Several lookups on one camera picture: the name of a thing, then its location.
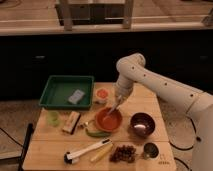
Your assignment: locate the bunch of dark grapes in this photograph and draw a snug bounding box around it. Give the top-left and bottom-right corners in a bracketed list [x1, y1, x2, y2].
[109, 145, 136, 163]

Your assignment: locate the red bowl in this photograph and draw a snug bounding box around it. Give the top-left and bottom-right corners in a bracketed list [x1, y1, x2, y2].
[95, 107, 122, 132]

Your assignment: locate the white black brush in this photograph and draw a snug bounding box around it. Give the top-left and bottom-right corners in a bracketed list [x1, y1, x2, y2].
[64, 139, 111, 164]

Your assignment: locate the green plastic cup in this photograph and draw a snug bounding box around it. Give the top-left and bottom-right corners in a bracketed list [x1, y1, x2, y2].
[46, 111, 60, 127]

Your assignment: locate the wooden chair frame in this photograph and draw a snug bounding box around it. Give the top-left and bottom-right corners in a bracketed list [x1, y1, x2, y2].
[55, 0, 134, 31]

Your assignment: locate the wooden block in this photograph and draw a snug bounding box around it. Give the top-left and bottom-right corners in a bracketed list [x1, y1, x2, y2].
[62, 111, 80, 133]

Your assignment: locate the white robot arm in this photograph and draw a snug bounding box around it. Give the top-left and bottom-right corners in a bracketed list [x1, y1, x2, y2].
[115, 53, 213, 171]

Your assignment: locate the black cable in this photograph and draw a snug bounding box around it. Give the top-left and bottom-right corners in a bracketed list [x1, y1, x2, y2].
[0, 127, 24, 148]

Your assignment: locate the dark brown bowl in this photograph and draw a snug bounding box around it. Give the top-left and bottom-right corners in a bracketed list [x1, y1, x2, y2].
[130, 113, 155, 138]

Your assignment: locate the grey sponge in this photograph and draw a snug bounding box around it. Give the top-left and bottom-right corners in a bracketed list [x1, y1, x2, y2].
[68, 89, 85, 104]

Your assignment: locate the grey towel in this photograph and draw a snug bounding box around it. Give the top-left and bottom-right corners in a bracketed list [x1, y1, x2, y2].
[103, 96, 121, 121]

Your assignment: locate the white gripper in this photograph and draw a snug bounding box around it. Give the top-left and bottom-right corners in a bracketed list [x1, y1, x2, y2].
[115, 77, 134, 104]

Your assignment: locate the small white orange cup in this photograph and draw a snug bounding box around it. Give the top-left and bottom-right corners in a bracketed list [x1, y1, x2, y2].
[95, 88, 109, 104]

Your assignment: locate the metal measuring cup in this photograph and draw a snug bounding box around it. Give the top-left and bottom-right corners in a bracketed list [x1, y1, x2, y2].
[141, 143, 159, 159]

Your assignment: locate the green plastic tray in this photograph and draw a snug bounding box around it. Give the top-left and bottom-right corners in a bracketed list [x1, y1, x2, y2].
[39, 75, 94, 110]

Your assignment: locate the yellow corn cob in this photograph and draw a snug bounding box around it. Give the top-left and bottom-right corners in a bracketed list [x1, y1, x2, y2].
[90, 143, 113, 163]

